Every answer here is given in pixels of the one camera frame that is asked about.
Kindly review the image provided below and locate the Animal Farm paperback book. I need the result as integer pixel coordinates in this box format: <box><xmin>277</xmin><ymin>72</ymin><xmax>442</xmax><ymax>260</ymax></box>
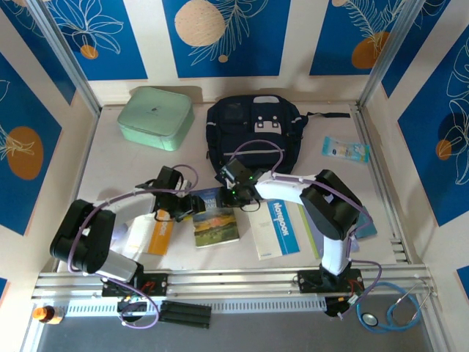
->
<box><xmin>192</xmin><ymin>187</ymin><xmax>241</xmax><ymax>249</ymax></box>

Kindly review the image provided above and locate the orange notebook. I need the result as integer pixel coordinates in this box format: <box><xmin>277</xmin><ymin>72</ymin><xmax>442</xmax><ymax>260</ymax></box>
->
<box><xmin>122</xmin><ymin>214</ymin><xmax>173</xmax><ymax>256</ymax></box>

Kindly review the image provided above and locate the blue notebook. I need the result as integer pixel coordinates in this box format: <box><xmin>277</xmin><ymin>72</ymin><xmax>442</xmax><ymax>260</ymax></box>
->
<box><xmin>248</xmin><ymin>199</ymin><xmax>301</xmax><ymax>261</ymax></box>

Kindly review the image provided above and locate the navy blue backpack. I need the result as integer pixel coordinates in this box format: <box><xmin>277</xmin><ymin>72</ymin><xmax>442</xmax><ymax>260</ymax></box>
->
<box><xmin>204</xmin><ymin>94</ymin><xmax>352</xmax><ymax>184</ymax></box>

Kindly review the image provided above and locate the lavender plastic folder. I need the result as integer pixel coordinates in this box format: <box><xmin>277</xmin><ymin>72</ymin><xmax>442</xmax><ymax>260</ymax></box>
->
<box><xmin>298</xmin><ymin>205</ymin><xmax>330</xmax><ymax>260</ymax></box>

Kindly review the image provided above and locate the light blue wet wipes pack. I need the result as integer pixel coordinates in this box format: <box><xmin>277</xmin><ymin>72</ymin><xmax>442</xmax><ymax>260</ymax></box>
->
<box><xmin>321</xmin><ymin>136</ymin><xmax>371</xmax><ymax>162</ymax></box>

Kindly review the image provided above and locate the mint green lunch box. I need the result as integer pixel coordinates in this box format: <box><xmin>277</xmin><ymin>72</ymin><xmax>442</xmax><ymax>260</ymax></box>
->
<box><xmin>117</xmin><ymin>87</ymin><xmax>195</xmax><ymax>152</ymax></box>

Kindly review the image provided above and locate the small wiring connector board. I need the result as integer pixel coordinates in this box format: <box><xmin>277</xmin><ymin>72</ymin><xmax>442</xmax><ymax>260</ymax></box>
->
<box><xmin>325</xmin><ymin>293</ymin><xmax>361</xmax><ymax>319</ymax></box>
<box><xmin>117</xmin><ymin>296</ymin><xmax>151</xmax><ymax>317</ymax></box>

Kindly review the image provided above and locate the blue poster with beige circle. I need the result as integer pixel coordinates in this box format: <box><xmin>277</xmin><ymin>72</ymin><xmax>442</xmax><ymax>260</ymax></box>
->
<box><xmin>162</xmin><ymin>0</ymin><xmax>292</xmax><ymax>78</ymax></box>

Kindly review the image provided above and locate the orange pill bottle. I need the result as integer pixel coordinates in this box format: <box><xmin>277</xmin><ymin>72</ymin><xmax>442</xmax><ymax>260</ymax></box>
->
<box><xmin>32</xmin><ymin>306</ymin><xmax>65</xmax><ymax>326</ymax></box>

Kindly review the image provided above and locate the blue poster with orange circle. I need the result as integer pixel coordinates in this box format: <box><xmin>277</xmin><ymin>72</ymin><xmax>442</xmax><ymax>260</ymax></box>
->
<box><xmin>309</xmin><ymin>0</ymin><xmax>415</xmax><ymax>77</ymax></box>
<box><xmin>0</xmin><ymin>51</ymin><xmax>63</xmax><ymax>236</ymax></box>

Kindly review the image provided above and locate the blue stethoscope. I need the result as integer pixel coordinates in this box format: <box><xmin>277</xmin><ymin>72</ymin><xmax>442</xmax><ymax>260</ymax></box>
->
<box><xmin>355</xmin><ymin>280</ymin><xmax>433</xmax><ymax>334</ymax></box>

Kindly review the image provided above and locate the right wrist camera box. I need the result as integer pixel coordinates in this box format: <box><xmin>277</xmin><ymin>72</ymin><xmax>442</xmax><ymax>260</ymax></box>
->
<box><xmin>218</xmin><ymin>158</ymin><xmax>254</xmax><ymax>187</ymax></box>

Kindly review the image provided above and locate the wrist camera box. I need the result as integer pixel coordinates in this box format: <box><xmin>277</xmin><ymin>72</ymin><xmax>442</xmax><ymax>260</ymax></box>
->
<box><xmin>218</xmin><ymin>158</ymin><xmax>254</xmax><ymax>187</ymax></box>
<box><xmin>156</xmin><ymin>165</ymin><xmax>193</xmax><ymax>191</ymax></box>

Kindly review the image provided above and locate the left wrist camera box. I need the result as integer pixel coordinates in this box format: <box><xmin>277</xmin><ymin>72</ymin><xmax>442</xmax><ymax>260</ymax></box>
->
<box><xmin>156</xmin><ymin>165</ymin><xmax>193</xmax><ymax>191</ymax></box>

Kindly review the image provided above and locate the aluminium mounting rail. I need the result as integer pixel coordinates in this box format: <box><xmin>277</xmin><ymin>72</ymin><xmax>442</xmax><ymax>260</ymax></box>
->
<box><xmin>31</xmin><ymin>265</ymin><xmax>439</xmax><ymax>300</ymax></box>

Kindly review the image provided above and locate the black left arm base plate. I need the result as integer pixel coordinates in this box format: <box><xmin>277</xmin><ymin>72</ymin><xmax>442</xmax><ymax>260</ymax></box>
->
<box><xmin>101</xmin><ymin>273</ymin><xmax>169</xmax><ymax>297</ymax></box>

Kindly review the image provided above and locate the black slotted duct piece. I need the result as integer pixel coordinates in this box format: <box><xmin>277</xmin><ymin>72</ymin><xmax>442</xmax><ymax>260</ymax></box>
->
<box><xmin>159</xmin><ymin>299</ymin><xmax>213</xmax><ymax>329</ymax></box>

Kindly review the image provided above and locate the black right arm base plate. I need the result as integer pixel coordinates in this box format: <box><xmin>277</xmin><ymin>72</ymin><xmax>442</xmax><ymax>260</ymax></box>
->
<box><xmin>297</xmin><ymin>269</ymin><xmax>366</xmax><ymax>294</ymax></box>

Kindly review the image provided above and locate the white slotted cable duct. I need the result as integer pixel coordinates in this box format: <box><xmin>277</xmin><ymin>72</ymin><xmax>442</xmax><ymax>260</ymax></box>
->
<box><xmin>65</xmin><ymin>297</ymin><xmax>327</xmax><ymax>318</ymax></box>

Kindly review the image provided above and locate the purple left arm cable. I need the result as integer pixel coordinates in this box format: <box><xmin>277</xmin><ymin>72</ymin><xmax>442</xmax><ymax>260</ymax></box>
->
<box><xmin>67</xmin><ymin>164</ymin><xmax>201</xmax><ymax>329</ymax></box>

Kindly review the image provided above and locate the aluminium table side rail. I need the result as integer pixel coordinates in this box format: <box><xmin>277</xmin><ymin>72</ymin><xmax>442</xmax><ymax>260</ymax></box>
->
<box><xmin>350</xmin><ymin>104</ymin><xmax>411</xmax><ymax>265</ymax></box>

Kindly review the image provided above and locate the blue floral wall poster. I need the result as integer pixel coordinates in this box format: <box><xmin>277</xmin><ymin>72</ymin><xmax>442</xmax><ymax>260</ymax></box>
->
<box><xmin>397</xmin><ymin>27</ymin><xmax>469</xmax><ymax>227</ymax></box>
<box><xmin>43</xmin><ymin>0</ymin><xmax>149</xmax><ymax>81</ymax></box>

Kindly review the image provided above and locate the aluminium frame post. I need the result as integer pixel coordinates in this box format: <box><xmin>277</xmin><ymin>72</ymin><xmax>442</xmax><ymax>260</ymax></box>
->
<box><xmin>25</xmin><ymin>0</ymin><xmax>102</xmax><ymax>118</ymax></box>
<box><xmin>357</xmin><ymin>0</ymin><xmax>422</xmax><ymax>107</ymax></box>

